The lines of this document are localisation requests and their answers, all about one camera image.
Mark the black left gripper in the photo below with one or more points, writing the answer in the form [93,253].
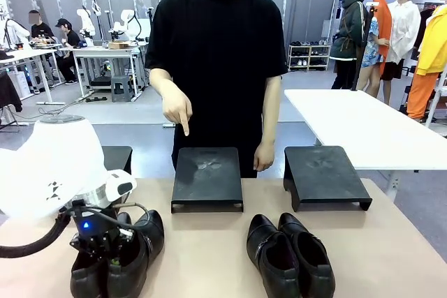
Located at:
[94,223]

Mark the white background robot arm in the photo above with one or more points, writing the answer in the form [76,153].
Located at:
[86,26]
[127,26]
[14,31]

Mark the person's right forearm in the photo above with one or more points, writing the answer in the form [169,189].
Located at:
[160,78]

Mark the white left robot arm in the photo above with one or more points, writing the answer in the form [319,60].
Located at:
[52,158]

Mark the person's left forearm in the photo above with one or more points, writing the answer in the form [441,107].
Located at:
[270,109]

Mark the black shoe stand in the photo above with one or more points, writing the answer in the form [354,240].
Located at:
[324,179]
[117,158]
[207,179]

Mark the seated person with black cap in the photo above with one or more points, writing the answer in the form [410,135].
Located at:
[70,46]

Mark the person's black T-shirt torso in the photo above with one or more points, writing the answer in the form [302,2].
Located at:
[216,67]

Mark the seated person in black shirt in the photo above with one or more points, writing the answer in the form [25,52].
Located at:
[41,27]

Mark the person's right hand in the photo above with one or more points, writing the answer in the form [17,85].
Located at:
[176,106]

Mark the person's left hand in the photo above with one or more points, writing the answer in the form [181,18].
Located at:
[264,158]

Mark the grey plastic stool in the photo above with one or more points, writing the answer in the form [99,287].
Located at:
[123,88]

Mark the black hanging garment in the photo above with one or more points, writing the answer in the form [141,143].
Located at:
[8,90]

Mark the white background desk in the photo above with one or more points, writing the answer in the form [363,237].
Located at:
[31,57]
[104,52]

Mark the brown cardboard box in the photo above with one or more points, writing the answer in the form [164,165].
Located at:
[118,45]

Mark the white shoe rack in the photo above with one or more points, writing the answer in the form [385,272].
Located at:
[309,57]

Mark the white side table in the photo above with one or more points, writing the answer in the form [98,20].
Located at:
[366,123]

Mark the mannequin in dark green hoodie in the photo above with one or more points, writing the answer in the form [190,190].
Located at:
[349,29]

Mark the mannequin in orange with cap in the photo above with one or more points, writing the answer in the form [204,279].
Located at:
[382,26]

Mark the mannequin in white shirt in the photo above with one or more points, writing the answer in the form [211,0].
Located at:
[403,33]

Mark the mannequin in yellow jacket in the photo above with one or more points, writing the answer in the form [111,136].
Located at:
[429,60]

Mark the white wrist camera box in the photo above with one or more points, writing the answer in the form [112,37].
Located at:
[120,184]

